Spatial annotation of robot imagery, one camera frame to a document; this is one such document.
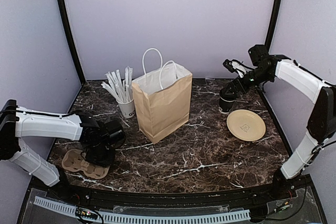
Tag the brown paper bag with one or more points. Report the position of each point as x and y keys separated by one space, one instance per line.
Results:
x=162 y=99

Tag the white paper straw cup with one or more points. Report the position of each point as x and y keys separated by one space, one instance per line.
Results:
x=127 y=109

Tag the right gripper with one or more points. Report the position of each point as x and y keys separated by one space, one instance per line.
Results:
x=236 y=88

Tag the left black frame post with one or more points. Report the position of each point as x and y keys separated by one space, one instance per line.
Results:
x=70 y=41

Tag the cardboard cup carrier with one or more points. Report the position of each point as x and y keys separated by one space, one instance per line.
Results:
x=73 y=162

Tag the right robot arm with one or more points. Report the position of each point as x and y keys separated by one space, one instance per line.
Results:
x=319 y=93

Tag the black frame post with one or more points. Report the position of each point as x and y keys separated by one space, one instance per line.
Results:
x=70 y=41
x=272 y=23

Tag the black table front rail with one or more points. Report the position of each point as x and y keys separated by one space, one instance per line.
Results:
x=105 y=198

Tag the white slotted cable duct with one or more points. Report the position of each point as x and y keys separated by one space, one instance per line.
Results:
x=86 y=215

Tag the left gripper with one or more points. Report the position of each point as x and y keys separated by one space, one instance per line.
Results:
x=108 y=161

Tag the black plastic cup lid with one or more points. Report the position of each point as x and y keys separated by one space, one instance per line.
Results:
x=227 y=95

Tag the black paper coffee cup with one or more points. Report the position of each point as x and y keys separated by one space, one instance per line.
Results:
x=225 y=104

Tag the wrapped paper straw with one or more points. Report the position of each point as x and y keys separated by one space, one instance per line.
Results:
x=115 y=86
x=128 y=80
x=112 y=92

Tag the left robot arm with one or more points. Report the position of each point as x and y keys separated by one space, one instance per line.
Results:
x=18 y=122

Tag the right black frame post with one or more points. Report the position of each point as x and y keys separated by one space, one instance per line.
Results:
x=272 y=23

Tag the cream yellow plate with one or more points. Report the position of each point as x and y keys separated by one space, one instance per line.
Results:
x=246 y=125

